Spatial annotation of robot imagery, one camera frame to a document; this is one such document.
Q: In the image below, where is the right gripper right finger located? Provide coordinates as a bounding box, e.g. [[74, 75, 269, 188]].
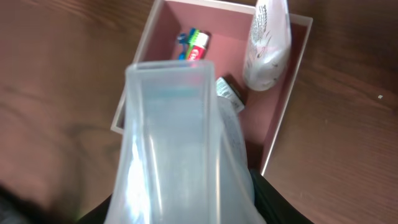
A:
[[250, 169, 313, 224]]

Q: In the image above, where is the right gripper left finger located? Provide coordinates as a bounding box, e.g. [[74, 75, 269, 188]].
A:
[[76, 195, 112, 224]]

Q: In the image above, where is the white box with pink interior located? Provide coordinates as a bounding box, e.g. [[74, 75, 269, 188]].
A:
[[110, 0, 313, 177]]

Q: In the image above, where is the clear spray bottle dark liquid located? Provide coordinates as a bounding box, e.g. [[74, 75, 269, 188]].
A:
[[105, 60, 264, 224]]

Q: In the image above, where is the green and white small packet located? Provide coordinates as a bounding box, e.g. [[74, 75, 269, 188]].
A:
[[216, 74, 245, 113]]

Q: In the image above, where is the white cream tube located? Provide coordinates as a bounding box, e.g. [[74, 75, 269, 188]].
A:
[[243, 0, 292, 91]]

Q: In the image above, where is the red green toothpaste tube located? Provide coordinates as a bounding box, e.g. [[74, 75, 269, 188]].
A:
[[186, 31, 210, 60]]

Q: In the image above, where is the green toothbrush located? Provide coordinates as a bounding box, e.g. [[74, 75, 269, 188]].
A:
[[185, 28, 200, 60]]

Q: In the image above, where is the blue toothbrush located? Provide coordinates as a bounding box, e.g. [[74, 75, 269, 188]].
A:
[[177, 33, 189, 60]]

